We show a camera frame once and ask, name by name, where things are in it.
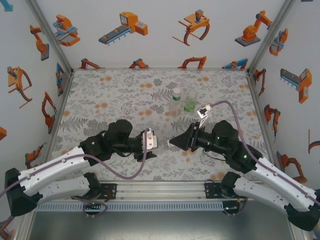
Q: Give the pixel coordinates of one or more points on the white bottle cap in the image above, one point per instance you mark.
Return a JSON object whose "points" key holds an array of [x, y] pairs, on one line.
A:
{"points": [[169, 144], [177, 90]]}

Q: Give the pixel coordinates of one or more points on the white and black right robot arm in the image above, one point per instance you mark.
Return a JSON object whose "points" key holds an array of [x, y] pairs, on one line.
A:
{"points": [[275, 180]]}

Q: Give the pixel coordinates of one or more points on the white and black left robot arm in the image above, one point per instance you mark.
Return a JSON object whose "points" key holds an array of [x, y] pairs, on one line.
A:
{"points": [[55, 165]]}

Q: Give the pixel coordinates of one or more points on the aluminium frame leg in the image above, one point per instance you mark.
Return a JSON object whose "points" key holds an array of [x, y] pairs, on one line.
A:
{"points": [[301, 236], [23, 227]]}

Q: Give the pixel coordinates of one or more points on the aluminium frame side beam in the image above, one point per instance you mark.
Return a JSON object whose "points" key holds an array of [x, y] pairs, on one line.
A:
{"points": [[60, 112], [260, 112]]}

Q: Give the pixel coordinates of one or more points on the small circuit board with LED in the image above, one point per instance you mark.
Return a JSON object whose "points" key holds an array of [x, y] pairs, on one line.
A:
{"points": [[231, 207], [93, 203]]}

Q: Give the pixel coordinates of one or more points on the clear bottle with green label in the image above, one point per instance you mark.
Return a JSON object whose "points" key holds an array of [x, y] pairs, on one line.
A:
{"points": [[190, 107]]}

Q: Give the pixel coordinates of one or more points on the aluminium frame post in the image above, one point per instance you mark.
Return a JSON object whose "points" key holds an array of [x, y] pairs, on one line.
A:
{"points": [[271, 37], [50, 37]]}

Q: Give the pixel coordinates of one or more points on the long aluminium slotted rail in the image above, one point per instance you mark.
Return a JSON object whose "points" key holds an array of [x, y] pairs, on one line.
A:
{"points": [[160, 190]]}

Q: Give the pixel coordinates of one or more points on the thin aluminium frame beam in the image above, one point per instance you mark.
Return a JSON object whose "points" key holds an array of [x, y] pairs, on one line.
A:
{"points": [[160, 68]]}

